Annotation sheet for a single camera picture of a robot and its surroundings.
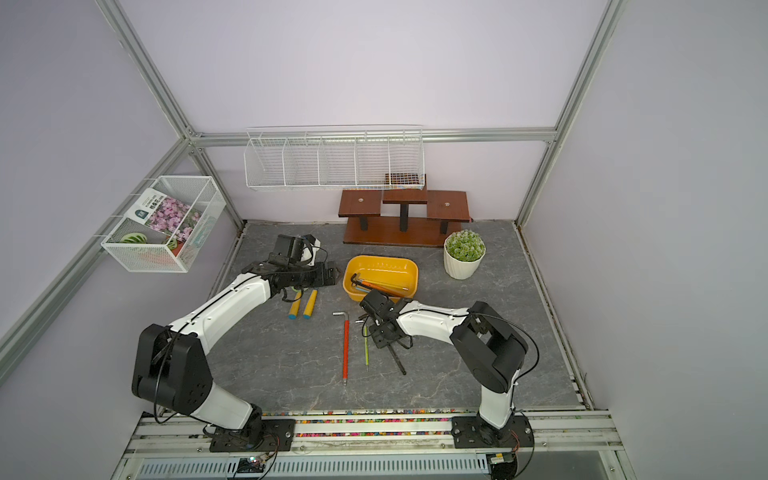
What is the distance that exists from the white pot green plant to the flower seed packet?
75 centimetres

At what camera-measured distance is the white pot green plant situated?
3.16ft

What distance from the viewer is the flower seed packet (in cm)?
73
